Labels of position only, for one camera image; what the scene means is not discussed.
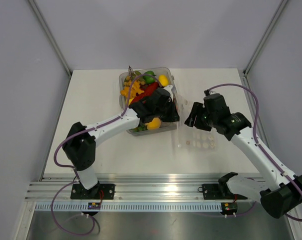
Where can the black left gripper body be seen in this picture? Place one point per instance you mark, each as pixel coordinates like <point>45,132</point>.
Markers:
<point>163,113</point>

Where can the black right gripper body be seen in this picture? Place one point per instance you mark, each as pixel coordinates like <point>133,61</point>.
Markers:
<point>204,120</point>

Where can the clear dotted zip top bag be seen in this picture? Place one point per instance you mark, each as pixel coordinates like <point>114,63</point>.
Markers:
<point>188,137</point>

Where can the cherry tomato sprig toy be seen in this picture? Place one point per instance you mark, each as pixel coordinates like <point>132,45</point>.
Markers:
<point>140,128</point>

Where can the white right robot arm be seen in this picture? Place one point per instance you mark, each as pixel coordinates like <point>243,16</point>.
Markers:
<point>282,190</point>

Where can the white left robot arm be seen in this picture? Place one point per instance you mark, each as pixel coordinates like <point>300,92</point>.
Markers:
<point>82,141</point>

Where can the clear plastic food tray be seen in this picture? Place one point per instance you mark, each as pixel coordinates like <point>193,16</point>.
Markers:
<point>165,126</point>

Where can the red lobster toy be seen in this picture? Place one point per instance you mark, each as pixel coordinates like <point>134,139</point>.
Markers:
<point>147,92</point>

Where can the yellow lemon toy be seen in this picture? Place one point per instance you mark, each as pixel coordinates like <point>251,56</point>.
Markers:
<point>164,81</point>

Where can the green bell pepper toy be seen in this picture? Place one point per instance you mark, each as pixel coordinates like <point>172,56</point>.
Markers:
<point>149,77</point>

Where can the yellow banana bunch toy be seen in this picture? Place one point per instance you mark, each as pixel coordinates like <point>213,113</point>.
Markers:
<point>131,92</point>

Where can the green grape bunch toy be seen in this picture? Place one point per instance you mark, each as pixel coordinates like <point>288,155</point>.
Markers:
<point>132,74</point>

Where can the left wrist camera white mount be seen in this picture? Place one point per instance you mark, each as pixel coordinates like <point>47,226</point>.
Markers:
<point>170,89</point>

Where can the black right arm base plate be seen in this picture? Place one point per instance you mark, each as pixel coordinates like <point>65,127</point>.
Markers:
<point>210,191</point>

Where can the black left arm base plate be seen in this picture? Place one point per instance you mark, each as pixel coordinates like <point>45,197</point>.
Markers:
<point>104,191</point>

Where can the right aluminium frame post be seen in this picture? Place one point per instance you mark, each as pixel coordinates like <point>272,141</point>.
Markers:
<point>265,36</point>

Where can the aluminium frame post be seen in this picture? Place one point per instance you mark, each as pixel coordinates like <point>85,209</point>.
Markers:
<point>265,36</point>
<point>50,37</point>

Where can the aluminium mounting rail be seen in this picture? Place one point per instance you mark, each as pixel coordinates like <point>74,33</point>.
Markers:
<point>130,187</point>

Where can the white slotted cable duct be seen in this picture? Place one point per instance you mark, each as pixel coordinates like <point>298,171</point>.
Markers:
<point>130,207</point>

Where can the left aluminium frame post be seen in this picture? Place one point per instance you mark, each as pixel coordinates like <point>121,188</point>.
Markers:
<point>50,37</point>

